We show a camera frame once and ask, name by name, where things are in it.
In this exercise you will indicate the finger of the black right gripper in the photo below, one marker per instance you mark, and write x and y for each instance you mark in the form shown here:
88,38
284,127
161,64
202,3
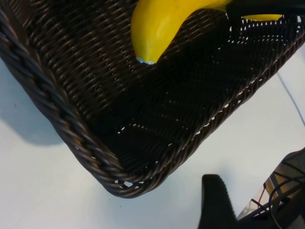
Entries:
262,7

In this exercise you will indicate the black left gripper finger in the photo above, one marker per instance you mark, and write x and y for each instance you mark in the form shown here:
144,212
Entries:
216,205

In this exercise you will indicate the yellow banana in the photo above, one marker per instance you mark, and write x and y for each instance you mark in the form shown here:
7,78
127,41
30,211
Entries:
155,31

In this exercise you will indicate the dark brown wicker basket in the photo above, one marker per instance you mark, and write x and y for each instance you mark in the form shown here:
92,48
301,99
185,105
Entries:
95,95

